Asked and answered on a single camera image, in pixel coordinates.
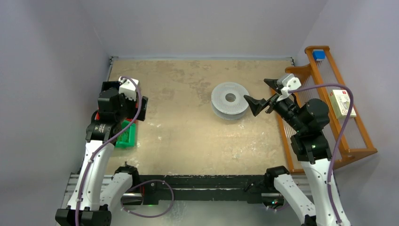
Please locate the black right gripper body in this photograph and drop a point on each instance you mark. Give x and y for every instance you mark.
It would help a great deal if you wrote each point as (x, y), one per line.
(274, 101)

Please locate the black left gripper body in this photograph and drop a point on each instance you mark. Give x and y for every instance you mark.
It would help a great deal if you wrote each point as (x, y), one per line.
(131, 110)

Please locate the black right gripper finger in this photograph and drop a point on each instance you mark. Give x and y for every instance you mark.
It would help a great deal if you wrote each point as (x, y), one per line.
(256, 106)
(272, 83)

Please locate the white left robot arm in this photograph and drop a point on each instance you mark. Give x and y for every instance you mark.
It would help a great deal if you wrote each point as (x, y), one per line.
(89, 204)

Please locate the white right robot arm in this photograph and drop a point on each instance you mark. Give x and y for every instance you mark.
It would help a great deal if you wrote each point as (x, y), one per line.
(324, 208)

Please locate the white perforated spool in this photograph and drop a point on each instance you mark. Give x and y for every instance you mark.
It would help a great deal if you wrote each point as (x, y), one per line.
(228, 101)

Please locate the green bin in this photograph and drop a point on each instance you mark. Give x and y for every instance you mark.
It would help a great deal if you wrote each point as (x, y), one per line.
(128, 138)

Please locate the red bin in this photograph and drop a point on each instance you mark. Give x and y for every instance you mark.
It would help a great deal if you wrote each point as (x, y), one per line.
(97, 116)

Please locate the wooden rack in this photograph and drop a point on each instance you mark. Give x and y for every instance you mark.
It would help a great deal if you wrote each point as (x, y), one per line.
(303, 135)

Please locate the white cardboard box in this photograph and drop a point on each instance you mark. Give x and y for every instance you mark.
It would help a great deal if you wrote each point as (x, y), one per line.
(340, 102)

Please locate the blue block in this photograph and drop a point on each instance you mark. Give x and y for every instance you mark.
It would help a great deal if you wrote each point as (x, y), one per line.
(318, 55)

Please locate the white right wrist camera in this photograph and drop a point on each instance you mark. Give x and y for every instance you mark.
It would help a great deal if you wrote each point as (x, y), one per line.
(287, 83)

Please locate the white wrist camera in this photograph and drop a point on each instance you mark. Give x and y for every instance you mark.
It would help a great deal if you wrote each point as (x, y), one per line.
(128, 88)
(287, 83)

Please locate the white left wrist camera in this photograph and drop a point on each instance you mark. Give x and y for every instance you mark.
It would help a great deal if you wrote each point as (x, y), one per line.
(128, 88)

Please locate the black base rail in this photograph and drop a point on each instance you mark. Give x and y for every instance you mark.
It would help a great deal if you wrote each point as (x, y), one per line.
(245, 188)

